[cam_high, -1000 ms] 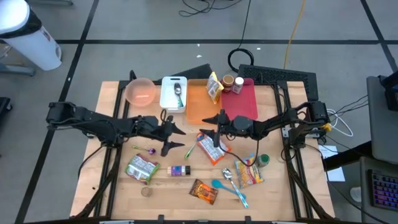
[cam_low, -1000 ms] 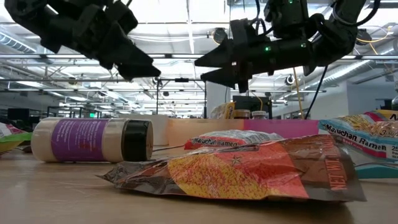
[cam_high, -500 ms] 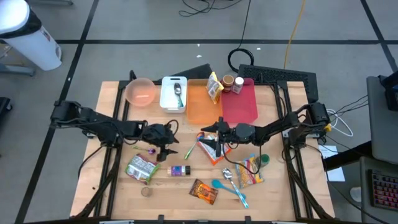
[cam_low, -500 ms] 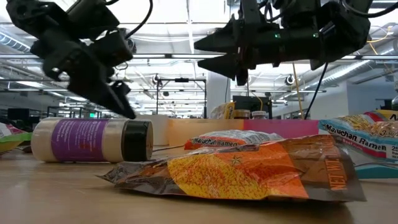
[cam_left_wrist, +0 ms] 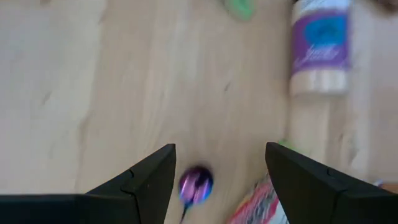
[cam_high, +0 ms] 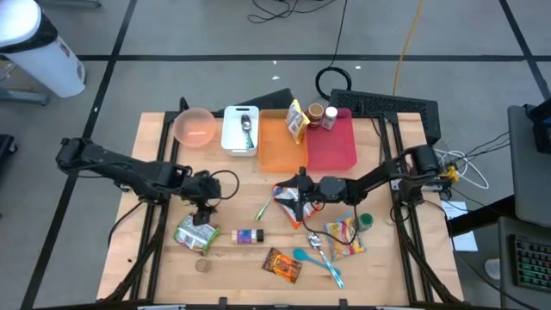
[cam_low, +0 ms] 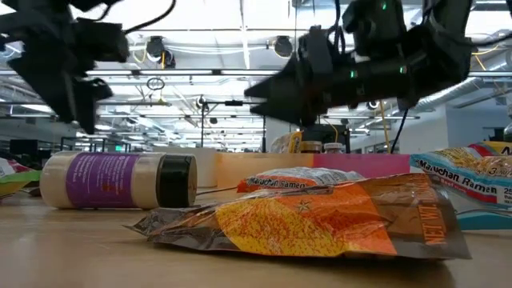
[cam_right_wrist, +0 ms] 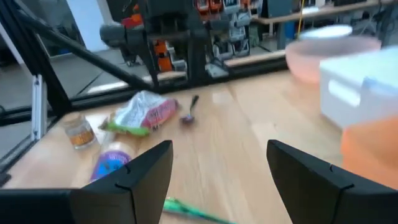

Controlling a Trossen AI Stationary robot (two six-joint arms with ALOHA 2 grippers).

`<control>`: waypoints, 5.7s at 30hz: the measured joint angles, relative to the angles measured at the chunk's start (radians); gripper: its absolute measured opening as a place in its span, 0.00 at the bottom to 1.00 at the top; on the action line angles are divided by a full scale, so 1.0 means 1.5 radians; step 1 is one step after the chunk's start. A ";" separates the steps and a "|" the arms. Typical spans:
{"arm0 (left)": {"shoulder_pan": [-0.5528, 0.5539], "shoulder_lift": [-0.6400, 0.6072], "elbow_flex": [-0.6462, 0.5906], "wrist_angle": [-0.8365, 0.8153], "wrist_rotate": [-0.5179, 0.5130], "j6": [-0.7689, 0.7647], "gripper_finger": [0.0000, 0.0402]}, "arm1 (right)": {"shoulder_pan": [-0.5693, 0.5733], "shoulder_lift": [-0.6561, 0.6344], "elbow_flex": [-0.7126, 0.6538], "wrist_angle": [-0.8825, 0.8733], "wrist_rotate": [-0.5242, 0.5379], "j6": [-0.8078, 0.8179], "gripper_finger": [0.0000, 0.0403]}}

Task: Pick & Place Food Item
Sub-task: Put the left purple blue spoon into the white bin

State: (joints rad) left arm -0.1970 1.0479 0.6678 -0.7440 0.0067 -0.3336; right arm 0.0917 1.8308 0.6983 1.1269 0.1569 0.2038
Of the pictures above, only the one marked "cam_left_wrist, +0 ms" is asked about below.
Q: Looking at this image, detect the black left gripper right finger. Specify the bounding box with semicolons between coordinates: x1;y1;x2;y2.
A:
265;141;398;224

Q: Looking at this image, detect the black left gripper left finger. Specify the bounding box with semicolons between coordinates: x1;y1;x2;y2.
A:
0;142;177;224

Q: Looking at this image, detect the green pink ramen pack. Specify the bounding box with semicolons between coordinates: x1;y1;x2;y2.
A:
228;139;398;224

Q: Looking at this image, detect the purple iridescent spoon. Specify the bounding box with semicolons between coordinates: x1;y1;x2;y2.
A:
177;166;215;224

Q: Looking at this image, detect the purple label spice jar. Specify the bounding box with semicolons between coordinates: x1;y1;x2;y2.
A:
289;0;354;96

